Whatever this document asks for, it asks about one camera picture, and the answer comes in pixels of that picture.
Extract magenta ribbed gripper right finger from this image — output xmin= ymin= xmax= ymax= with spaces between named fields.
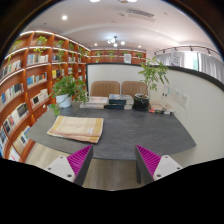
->
xmin=135 ymin=145 xmax=182 ymax=184

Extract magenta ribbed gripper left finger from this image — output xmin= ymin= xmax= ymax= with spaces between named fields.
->
xmin=45 ymin=145 xmax=93 ymax=186

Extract folded beige yellow towel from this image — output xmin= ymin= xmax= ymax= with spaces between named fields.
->
xmin=47 ymin=115 xmax=104 ymax=143

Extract stack of light books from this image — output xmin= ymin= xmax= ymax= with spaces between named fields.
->
xmin=80 ymin=96 xmax=108 ymax=109

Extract stack of dark books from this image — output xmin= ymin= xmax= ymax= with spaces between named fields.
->
xmin=106 ymin=94 xmax=134 ymax=110

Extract green plant in white pot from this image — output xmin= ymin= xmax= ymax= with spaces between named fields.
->
xmin=49 ymin=75 xmax=88 ymax=115

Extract right tan chair backrest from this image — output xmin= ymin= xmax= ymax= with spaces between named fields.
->
xmin=121 ymin=81 xmax=148 ymax=97

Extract tan chair backrest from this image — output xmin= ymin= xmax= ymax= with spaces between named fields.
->
xmin=121 ymin=81 xmax=148 ymax=97
xmin=90 ymin=81 xmax=120 ymax=97

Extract left tan chair backrest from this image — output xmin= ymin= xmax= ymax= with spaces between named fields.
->
xmin=90 ymin=81 xmax=120 ymax=97

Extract tall plant in black pot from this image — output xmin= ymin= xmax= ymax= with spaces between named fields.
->
xmin=133 ymin=57 xmax=169 ymax=111

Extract orange wooden bookshelf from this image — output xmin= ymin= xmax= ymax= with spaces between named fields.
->
xmin=0 ymin=30 xmax=146 ymax=162

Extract white window curtain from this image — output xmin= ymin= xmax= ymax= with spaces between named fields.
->
xmin=156 ymin=52 xmax=224 ymax=84

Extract ceiling chandelier lamp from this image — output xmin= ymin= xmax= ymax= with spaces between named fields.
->
xmin=107 ymin=36 xmax=125 ymax=47

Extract books by wall right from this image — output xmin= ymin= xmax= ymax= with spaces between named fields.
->
xmin=149 ymin=102 xmax=174 ymax=115

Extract white wall socket plate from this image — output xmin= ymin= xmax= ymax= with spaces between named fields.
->
xmin=180 ymin=93 xmax=189 ymax=108

